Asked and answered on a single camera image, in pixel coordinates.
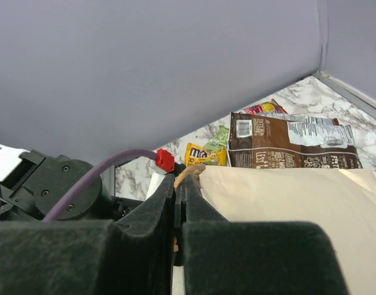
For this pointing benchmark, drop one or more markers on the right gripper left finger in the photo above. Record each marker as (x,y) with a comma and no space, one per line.
(130,256)

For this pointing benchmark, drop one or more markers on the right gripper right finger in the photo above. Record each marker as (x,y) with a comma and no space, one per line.
(223,257)

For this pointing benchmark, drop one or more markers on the yellow orange snack packet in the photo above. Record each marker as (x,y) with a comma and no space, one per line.
(197,154)

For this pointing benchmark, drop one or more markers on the light green snack packet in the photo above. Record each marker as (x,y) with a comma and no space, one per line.
(219,140)

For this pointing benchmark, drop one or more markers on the dark brown snack bag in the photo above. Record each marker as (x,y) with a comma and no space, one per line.
(263,142)

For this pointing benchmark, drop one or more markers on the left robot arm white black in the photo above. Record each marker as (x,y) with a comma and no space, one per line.
(32,183)

